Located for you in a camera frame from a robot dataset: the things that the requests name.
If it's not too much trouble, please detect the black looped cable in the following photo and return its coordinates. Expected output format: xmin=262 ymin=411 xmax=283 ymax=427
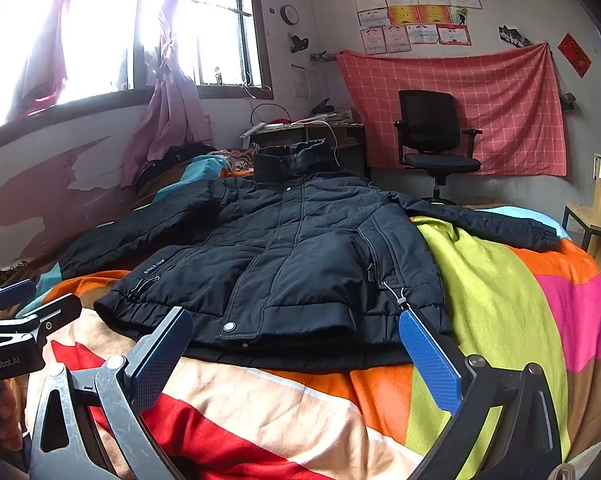
xmin=250 ymin=103 xmax=292 ymax=127

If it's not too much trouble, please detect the barred window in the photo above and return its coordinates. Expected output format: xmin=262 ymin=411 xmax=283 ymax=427
xmin=0 ymin=0 xmax=274 ymax=133

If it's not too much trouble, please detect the wooden stool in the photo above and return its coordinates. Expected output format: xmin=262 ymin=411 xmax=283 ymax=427
xmin=561 ymin=154 xmax=601 ymax=276

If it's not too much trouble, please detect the dark wall poster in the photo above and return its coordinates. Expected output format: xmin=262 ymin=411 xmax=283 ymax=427
xmin=499 ymin=25 xmax=532 ymax=48

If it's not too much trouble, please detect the wall calendar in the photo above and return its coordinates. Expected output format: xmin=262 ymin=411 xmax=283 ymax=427
xmin=291 ymin=64 xmax=311 ymax=99

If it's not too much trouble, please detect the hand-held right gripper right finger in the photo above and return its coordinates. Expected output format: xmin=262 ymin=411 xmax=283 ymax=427
xmin=398 ymin=305 xmax=565 ymax=480

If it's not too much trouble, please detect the red paper wall decoration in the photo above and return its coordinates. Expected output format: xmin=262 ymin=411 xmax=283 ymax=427
xmin=557 ymin=33 xmax=592 ymax=78

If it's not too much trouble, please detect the group of wall certificates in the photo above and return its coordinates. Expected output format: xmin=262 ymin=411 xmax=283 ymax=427
xmin=354 ymin=0 xmax=483 ymax=55

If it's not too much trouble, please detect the black office chair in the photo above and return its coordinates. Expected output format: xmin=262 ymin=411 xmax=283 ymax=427
xmin=394 ymin=90 xmax=483 ymax=206

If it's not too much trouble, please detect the pile of books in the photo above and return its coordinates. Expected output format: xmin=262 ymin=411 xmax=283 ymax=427
xmin=300 ymin=110 xmax=361 ymax=127

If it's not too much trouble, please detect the white charging cable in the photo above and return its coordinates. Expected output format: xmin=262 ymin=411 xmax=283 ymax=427
xmin=307 ymin=119 xmax=342 ymax=171

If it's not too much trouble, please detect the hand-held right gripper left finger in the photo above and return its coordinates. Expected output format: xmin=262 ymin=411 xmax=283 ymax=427
xmin=29 ymin=306 xmax=194 ymax=480

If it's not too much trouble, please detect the dark clothes heap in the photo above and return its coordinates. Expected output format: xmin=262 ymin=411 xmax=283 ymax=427
xmin=135 ymin=142 xmax=218 ymax=196

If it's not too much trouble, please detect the colourful patchwork blanket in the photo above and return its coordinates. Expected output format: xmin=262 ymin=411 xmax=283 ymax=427
xmin=10 ymin=152 xmax=601 ymax=480

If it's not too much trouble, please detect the floral quilt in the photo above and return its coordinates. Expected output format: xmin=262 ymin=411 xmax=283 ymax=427
xmin=220 ymin=147 xmax=261 ymax=175

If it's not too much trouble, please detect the wooden desk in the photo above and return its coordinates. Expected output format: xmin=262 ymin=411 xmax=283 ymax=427
xmin=240 ymin=119 xmax=367 ymax=181

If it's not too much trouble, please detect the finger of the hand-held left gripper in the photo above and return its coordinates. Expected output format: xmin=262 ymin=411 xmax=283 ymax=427
xmin=0 ymin=294 xmax=82 ymax=345
xmin=0 ymin=279 xmax=37 ymax=318

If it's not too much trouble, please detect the red checked wall cloth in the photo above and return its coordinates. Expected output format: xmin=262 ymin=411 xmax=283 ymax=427
xmin=336 ymin=42 xmax=567 ymax=177

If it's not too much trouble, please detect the black padded jacket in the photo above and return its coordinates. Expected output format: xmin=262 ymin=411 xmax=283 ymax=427
xmin=60 ymin=140 xmax=562 ymax=368

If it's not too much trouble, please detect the person's left hand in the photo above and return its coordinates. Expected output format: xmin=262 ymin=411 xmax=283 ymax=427
xmin=0 ymin=385 xmax=25 ymax=458

